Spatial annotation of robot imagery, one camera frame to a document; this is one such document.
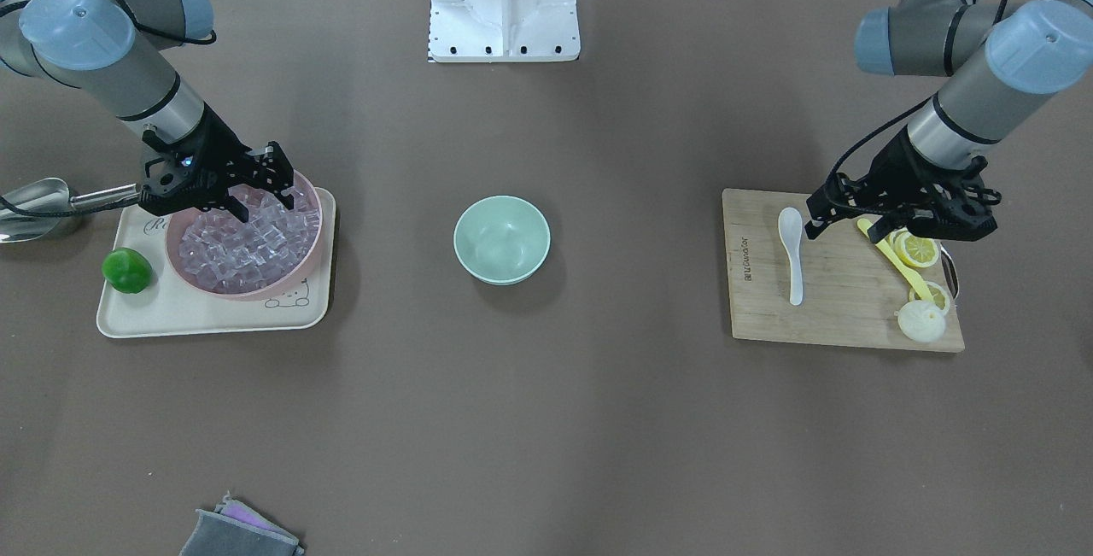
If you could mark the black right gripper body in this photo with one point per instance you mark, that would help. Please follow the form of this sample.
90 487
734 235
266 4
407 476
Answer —
219 149

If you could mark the pink bowl with ice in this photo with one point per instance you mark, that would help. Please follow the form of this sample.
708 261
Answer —
218 254

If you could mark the green lime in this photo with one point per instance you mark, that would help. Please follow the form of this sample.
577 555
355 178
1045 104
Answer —
127 271

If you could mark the metal ice scoop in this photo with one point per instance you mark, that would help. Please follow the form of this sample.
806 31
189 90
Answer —
51 208

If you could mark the grey folded cloth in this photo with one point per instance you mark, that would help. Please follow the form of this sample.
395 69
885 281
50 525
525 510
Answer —
236 528

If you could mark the lemon slice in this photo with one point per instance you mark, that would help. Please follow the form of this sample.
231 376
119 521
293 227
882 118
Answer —
913 251
938 295

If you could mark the beige serving tray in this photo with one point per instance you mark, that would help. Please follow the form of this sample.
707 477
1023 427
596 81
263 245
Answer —
172 307

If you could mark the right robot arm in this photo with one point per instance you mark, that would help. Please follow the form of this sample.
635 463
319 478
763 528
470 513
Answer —
113 50

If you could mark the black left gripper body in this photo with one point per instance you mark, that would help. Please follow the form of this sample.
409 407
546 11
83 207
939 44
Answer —
893 170

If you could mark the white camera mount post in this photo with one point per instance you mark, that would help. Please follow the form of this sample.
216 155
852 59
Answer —
513 31

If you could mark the wooden cutting board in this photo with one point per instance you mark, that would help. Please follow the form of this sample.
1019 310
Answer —
851 291

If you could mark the mint green bowl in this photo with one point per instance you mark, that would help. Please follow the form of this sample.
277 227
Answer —
502 240

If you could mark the yellow plastic knife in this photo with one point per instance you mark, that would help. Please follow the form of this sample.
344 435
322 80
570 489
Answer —
910 275

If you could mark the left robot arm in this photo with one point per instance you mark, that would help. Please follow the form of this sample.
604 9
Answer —
1001 64

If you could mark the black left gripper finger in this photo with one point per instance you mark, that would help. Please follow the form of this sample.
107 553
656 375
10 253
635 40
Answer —
886 225
824 212

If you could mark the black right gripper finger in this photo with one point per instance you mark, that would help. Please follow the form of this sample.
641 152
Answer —
271 170
233 201

